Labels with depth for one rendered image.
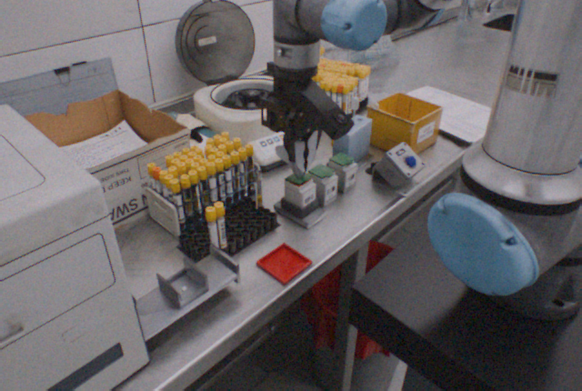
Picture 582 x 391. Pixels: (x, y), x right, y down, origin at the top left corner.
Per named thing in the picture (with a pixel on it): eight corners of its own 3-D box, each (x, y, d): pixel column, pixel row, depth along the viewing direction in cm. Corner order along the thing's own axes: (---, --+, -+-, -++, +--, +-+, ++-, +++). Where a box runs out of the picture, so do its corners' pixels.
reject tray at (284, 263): (284, 285, 72) (284, 282, 71) (255, 265, 76) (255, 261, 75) (312, 264, 76) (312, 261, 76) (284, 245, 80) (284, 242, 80)
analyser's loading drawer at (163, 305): (120, 365, 57) (112, 340, 55) (96, 335, 61) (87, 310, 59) (240, 282, 70) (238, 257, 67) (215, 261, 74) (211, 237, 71)
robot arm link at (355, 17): (412, -13, 58) (356, -25, 66) (347, -5, 53) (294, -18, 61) (404, 46, 62) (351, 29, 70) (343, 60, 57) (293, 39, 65)
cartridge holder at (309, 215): (307, 229, 84) (308, 214, 82) (273, 210, 89) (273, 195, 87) (326, 216, 87) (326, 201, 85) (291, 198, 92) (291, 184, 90)
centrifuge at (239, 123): (247, 179, 98) (245, 130, 92) (187, 130, 118) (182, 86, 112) (330, 147, 110) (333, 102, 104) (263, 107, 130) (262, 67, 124)
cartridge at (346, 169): (344, 194, 94) (346, 166, 90) (326, 185, 96) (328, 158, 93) (356, 185, 96) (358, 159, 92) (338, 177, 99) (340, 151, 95)
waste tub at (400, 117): (407, 162, 105) (414, 124, 99) (362, 142, 113) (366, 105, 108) (437, 143, 112) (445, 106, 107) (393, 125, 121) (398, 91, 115)
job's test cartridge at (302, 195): (302, 217, 85) (302, 189, 81) (283, 206, 87) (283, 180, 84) (315, 207, 87) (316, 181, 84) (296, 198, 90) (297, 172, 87)
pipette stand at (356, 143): (352, 176, 99) (356, 137, 94) (326, 166, 103) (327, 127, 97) (374, 158, 106) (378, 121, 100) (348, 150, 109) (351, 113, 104)
